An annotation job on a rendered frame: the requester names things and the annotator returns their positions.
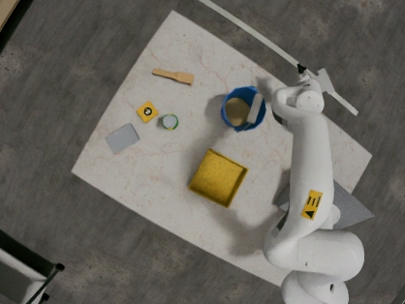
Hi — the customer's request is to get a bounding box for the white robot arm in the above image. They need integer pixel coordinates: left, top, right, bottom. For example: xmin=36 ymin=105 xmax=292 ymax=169
xmin=263 ymin=67 xmax=364 ymax=304

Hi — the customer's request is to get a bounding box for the yellow shallow tray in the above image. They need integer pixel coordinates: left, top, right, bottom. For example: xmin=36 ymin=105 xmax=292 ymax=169
xmin=188 ymin=148 xmax=250 ymax=208

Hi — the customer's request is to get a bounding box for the green drink can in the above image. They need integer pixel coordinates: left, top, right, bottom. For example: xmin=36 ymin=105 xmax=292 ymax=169
xmin=162 ymin=113 xmax=178 ymax=130

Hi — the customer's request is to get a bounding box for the wooden brush with dark bristles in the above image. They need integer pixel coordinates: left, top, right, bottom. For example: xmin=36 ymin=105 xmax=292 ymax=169
xmin=153 ymin=68 xmax=194 ymax=85

